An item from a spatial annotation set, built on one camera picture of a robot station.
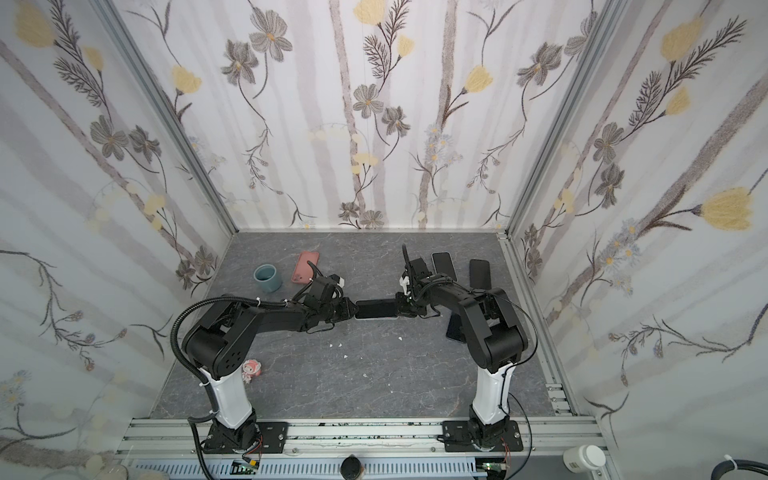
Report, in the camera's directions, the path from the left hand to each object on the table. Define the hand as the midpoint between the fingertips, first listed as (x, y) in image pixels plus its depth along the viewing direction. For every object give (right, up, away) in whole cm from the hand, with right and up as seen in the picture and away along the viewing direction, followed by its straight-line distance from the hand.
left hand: (354, 303), depth 97 cm
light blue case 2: (+32, +13, +16) cm, 38 cm away
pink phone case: (-20, +10, +10) cm, 25 cm away
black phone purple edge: (+32, +13, +16) cm, 38 cm away
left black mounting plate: (-17, -31, -24) cm, 42 cm away
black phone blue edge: (+32, -7, -4) cm, 33 cm away
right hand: (+12, 0, -2) cm, 12 cm away
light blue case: (+8, -5, -2) cm, 9 cm away
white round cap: (+55, -29, -33) cm, 70 cm away
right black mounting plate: (+29, -30, -24) cm, 48 cm away
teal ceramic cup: (-30, +9, +4) cm, 31 cm away
